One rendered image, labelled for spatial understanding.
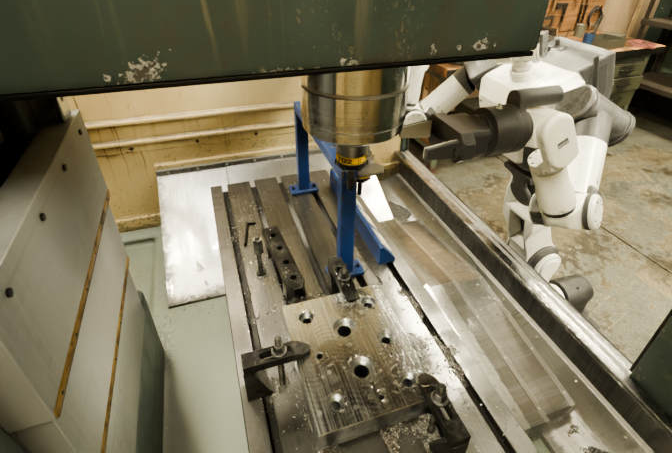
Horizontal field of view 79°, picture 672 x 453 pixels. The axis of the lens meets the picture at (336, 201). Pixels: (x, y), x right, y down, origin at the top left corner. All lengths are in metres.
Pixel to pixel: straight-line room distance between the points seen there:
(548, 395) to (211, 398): 0.89
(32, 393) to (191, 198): 1.23
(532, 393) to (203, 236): 1.16
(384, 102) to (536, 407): 0.89
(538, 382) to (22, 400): 1.10
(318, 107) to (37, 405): 0.46
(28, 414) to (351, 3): 0.54
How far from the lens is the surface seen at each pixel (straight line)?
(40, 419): 0.58
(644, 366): 1.23
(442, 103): 1.46
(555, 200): 0.93
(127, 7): 0.43
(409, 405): 0.81
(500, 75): 1.34
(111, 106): 1.68
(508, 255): 1.46
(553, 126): 0.80
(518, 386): 1.23
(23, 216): 0.57
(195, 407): 1.27
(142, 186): 1.81
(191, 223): 1.63
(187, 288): 1.52
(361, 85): 0.54
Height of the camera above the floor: 1.68
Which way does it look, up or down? 34 degrees down
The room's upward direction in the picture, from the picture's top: 1 degrees clockwise
